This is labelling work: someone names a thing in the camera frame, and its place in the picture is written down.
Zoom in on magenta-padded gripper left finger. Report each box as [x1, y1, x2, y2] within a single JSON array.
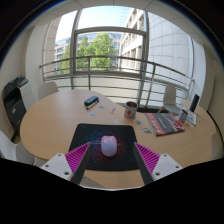
[[39, 141, 93, 186]]

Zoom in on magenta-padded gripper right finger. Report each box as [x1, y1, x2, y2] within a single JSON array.
[[132, 142, 184, 186]]

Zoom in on pink and lilac computer mouse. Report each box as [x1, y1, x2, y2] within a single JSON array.
[[100, 135, 118, 158]]

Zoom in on black mouse pad, red-blue print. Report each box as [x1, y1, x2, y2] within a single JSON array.
[[68, 123, 139, 172]]

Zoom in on red and black magazine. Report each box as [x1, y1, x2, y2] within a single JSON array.
[[144, 112, 186, 137]]

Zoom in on small blue and white can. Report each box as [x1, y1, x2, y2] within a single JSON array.
[[177, 108, 189, 124]]

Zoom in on small colourful standing card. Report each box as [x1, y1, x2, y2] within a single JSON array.
[[185, 109, 200, 127]]

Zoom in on blue marker pen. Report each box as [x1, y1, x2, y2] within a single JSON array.
[[86, 100, 100, 111]]

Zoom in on white chair with wooden legs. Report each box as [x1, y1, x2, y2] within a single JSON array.
[[157, 83, 183, 116]]

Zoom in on black upright speaker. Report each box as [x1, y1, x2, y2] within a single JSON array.
[[188, 93, 201, 113]]

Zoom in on black rectangular case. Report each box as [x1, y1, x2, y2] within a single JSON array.
[[83, 95, 100, 107]]

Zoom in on black and white office printer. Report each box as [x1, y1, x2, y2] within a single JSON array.
[[1, 75, 36, 134]]

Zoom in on grey metal window railing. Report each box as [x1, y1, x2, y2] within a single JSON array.
[[39, 54, 195, 110]]

